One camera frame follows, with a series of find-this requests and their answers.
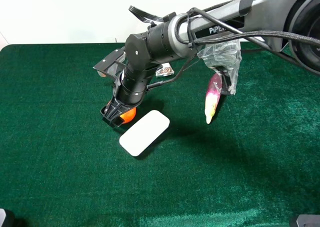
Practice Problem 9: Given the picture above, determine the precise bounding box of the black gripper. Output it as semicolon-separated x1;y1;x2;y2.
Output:
100;96;143;128

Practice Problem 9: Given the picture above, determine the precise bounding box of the orange mandarin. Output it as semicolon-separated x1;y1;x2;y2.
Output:
107;101;137;124

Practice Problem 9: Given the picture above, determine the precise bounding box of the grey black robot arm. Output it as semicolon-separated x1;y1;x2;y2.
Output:
94;0;320;127

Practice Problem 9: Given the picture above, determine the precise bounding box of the white rectangular plate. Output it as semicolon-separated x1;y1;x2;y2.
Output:
119;110;170;157

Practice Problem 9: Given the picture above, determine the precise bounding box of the clear wrapped snack packet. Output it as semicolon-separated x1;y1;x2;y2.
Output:
155;66;175;78

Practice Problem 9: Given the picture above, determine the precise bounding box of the pink white radish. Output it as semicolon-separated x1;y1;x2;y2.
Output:
204;73;222;124

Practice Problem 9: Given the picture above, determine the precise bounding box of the clear plastic bag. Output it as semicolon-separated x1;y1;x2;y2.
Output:
197;40;242;95

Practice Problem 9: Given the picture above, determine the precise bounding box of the dark green felt mat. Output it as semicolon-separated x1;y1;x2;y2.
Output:
0;43;320;227

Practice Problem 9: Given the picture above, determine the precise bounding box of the black device bottom left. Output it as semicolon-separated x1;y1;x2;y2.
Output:
0;208;15;227

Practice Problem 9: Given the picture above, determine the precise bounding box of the black device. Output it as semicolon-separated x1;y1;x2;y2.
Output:
0;208;15;227
289;214;320;227

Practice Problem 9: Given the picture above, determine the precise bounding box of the black device bottom right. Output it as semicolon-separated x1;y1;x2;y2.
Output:
289;214;320;227

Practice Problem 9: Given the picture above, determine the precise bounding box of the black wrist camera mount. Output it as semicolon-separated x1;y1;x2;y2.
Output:
93;46;127;88

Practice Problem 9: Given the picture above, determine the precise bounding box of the black braided cable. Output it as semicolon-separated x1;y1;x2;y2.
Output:
147;6;320;90

